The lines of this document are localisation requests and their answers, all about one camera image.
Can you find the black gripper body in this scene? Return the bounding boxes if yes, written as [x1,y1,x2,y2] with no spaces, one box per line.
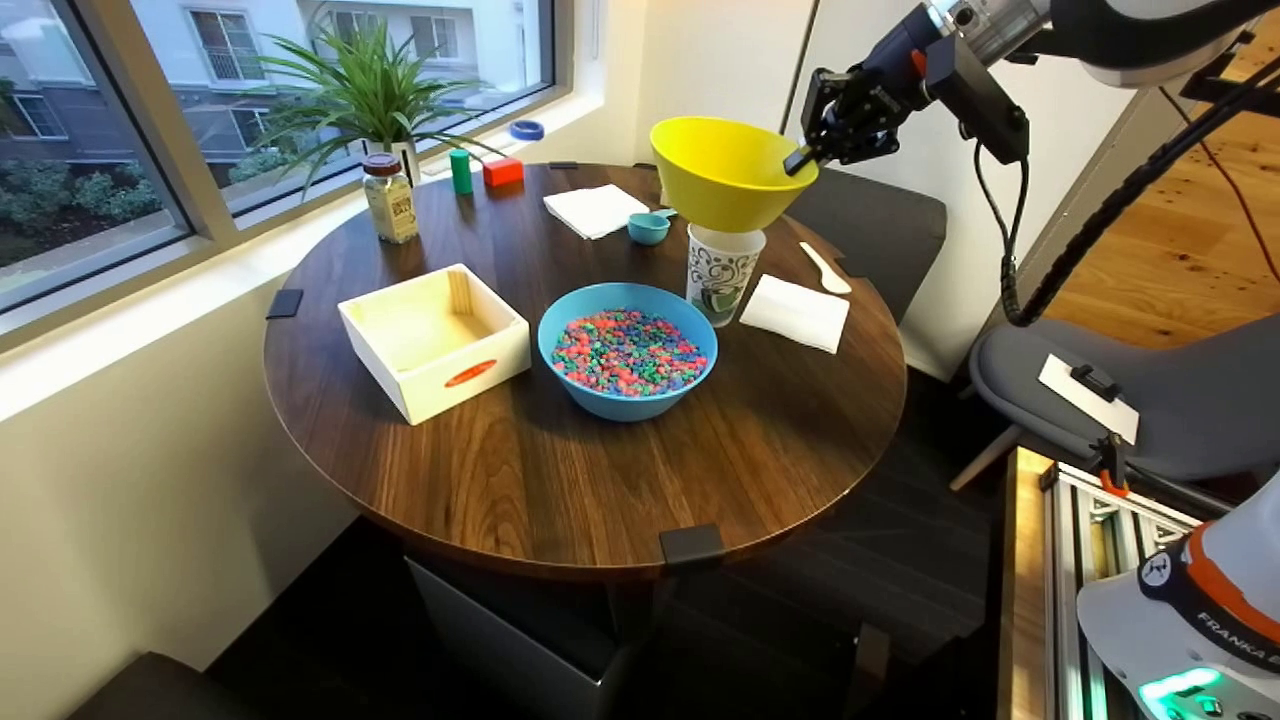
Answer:
[849,32,942,145]

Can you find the yellow plastic bowl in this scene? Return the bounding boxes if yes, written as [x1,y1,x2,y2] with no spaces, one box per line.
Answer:
[643,114,826,238]

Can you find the blue bowl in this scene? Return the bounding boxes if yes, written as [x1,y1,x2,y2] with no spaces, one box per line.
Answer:
[533,280,726,429]

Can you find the dark grey sofa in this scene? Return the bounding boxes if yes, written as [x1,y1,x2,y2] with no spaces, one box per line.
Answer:
[786,170,954,330]

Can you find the white plastic spoon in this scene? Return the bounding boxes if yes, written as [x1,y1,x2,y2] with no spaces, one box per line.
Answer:
[797,238,857,302]

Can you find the flat white napkin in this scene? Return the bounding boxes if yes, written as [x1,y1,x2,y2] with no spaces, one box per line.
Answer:
[736,274,857,361]

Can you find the teal measuring scoop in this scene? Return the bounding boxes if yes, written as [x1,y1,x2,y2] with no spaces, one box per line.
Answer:
[623,203,686,252]

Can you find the colourful cereal pieces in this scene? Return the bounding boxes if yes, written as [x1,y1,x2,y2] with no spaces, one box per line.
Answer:
[552,307,713,399]

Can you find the red block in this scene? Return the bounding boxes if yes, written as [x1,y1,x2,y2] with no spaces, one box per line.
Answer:
[480,155,527,195]

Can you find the white label card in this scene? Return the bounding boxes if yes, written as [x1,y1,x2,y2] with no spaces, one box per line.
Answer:
[1038,349,1143,448]

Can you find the green block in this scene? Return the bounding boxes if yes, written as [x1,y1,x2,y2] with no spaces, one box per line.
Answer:
[445,145,480,203]

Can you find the grey chair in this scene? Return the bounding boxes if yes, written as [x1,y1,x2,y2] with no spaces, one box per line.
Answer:
[948,307,1280,497]

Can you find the pale wooden box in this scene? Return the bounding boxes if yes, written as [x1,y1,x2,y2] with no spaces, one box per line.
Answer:
[332,260,536,429]

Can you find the yellow-labelled jar with dark lid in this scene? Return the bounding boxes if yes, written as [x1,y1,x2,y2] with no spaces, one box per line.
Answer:
[362,147,425,249]

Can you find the green spiky houseplant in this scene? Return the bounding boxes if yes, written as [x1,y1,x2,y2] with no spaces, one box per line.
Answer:
[251,12,492,185]

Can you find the grey storage box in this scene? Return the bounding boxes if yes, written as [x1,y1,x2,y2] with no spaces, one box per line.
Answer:
[402,556,631,720]

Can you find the dark seat cushion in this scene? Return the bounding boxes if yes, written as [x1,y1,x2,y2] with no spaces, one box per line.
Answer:
[67,649,260,720]

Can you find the thin black cable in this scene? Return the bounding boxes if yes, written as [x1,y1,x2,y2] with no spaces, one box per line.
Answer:
[969,131,1034,325]

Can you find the thick black cable hose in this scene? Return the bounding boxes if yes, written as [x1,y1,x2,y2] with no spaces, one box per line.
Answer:
[1001,56,1280,332]

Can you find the aluminium frame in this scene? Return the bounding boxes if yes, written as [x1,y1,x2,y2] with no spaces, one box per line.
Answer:
[995,446,1212,720]

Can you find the window with grey frame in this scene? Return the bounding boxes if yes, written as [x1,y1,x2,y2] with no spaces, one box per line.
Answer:
[0,0,570,319]

